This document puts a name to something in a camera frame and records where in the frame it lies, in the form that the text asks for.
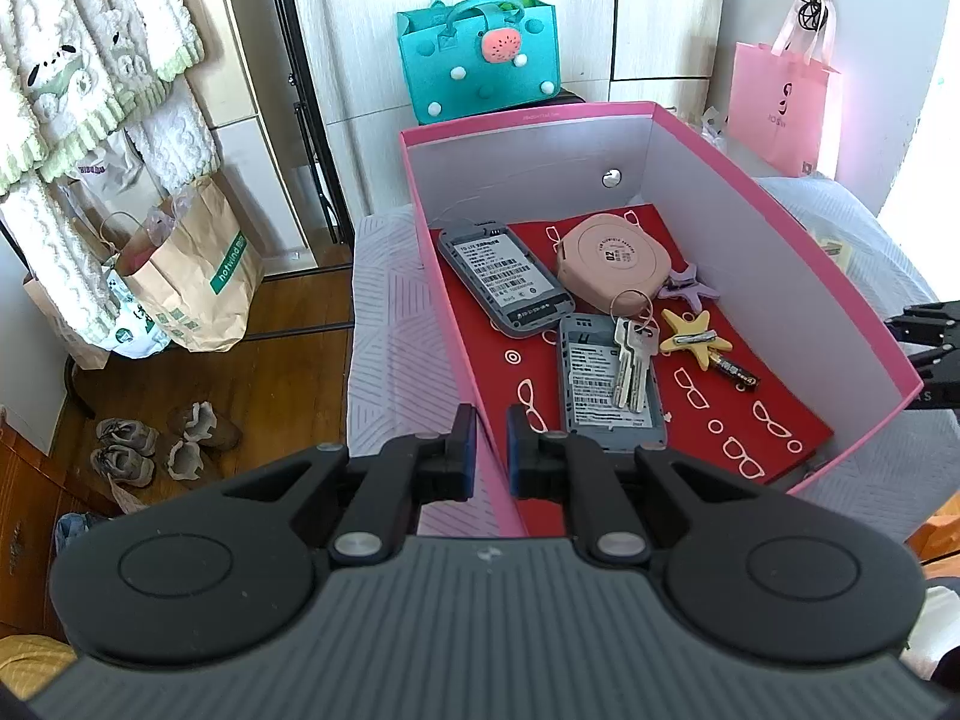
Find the pink square compact case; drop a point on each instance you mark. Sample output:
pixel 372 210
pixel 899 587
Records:
pixel 611 259

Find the wooden cabinet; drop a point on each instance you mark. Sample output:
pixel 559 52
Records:
pixel 22 540

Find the teal felt handbag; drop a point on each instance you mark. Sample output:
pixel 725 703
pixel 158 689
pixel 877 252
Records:
pixel 465 52

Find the black door frame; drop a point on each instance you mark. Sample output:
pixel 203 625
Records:
pixel 307 90

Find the white bag with green logo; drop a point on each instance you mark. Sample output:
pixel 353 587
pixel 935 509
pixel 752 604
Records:
pixel 139 322

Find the red card with glasses print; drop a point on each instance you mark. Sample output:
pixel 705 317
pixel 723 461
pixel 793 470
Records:
pixel 487 349

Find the brown paper bag green print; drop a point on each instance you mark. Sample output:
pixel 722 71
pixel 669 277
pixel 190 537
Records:
pixel 202 292

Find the bunch of silver keys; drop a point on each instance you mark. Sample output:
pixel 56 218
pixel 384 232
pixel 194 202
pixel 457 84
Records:
pixel 626 367

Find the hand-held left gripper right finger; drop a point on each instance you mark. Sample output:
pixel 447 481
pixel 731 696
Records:
pixel 514 457

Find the yellow star hair clip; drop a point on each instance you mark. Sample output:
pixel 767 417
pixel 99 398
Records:
pixel 694 330

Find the white fluffy pajama top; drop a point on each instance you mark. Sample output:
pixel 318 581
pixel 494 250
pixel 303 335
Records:
pixel 75 30

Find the grey pocket router without cover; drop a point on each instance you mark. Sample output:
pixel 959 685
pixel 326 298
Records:
pixel 499 270

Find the black clothes rack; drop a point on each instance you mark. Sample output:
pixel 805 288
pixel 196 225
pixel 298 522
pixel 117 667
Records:
pixel 75 390

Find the pink shopping bag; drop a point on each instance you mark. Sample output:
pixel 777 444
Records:
pixel 780 105

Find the blue denim cloth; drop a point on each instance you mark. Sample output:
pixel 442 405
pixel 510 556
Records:
pixel 79 526

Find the white wardrobe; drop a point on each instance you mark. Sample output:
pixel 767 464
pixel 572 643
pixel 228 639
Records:
pixel 360 52

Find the yellow blanket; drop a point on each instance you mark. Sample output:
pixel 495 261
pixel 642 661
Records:
pixel 34 664

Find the pink cardboard box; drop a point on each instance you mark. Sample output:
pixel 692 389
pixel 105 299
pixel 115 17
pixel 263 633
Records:
pixel 525 157

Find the pale yellow packet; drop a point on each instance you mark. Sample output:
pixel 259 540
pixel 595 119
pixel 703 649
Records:
pixel 836 253

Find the purple hair clip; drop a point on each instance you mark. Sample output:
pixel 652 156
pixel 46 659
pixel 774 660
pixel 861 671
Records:
pixel 686 289

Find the small cylindrical battery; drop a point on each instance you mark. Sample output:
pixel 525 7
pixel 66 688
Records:
pixel 735 373

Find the white fluffy pajama pants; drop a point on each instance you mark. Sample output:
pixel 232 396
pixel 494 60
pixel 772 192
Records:
pixel 52 262

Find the grey sneaker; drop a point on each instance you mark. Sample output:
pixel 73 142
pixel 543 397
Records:
pixel 124 465
pixel 127 435

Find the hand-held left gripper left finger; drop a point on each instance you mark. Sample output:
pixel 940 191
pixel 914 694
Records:
pixel 469 457

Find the brown fleece boot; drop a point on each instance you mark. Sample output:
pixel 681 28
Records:
pixel 186 461
pixel 210 427

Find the grey phone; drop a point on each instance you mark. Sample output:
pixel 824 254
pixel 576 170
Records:
pixel 585 390

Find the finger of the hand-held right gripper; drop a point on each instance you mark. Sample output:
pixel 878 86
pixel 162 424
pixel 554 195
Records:
pixel 945 358
pixel 930 319

